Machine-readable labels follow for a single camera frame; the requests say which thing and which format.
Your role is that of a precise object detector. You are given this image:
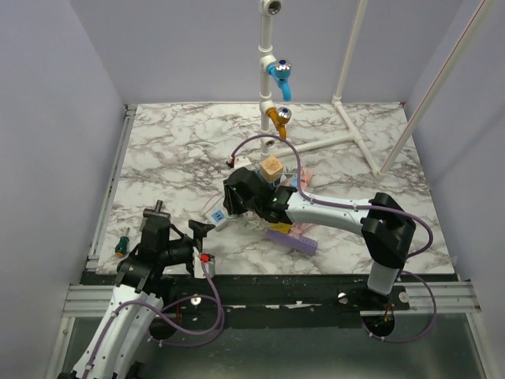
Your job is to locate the white power strip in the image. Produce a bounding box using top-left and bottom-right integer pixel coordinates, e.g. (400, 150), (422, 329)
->
(200, 193), (228, 231)

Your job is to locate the yellow cube socket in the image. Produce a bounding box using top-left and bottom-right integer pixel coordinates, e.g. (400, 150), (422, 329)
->
(271, 223), (292, 234)

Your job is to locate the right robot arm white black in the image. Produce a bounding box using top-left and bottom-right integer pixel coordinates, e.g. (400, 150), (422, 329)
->
(223, 167), (416, 310)

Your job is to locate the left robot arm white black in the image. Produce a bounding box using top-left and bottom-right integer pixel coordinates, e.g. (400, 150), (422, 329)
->
(59, 201), (215, 378)

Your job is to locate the blue cube plug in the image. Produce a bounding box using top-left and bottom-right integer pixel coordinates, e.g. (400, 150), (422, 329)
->
(268, 177), (282, 188)

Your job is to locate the beige cube plug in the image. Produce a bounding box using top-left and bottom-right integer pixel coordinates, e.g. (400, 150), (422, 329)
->
(260, 156), (283, 183)

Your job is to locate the green orange screwdriver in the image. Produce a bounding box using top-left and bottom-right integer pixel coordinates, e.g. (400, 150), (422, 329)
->
(114, 227), (130, 258)

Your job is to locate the pink power strip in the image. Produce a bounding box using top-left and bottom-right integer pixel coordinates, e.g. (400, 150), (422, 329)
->
(286, 167), (313, 190)

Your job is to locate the purple power strip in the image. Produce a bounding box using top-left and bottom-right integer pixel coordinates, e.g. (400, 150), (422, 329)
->
(266, 230), (318, 255)

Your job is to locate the orange faucet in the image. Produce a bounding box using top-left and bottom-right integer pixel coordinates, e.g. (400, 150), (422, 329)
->
(266, 107), (292, 140)

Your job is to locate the blue faucet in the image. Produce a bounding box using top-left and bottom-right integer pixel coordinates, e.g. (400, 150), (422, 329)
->
(267, 59), (292, 102)

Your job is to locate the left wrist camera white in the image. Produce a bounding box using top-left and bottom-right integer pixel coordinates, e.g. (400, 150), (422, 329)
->
(193, 248), (215, 280)

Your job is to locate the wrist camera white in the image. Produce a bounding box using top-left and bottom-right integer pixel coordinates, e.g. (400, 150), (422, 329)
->
(193, 248), (215, 280)
(226, 156), (252, 170)

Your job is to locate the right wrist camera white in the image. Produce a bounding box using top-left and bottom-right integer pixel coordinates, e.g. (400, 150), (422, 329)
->
(226, 156), (252, 170)

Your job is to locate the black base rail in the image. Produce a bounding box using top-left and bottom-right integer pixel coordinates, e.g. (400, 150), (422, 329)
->
(78, 269), (478, 332)

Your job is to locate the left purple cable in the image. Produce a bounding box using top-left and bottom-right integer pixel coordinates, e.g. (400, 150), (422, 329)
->
(78, 260), (226, 376)

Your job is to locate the white pvc pipe frame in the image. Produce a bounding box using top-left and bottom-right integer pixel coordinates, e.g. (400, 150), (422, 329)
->
(258, 1), (495, 179)

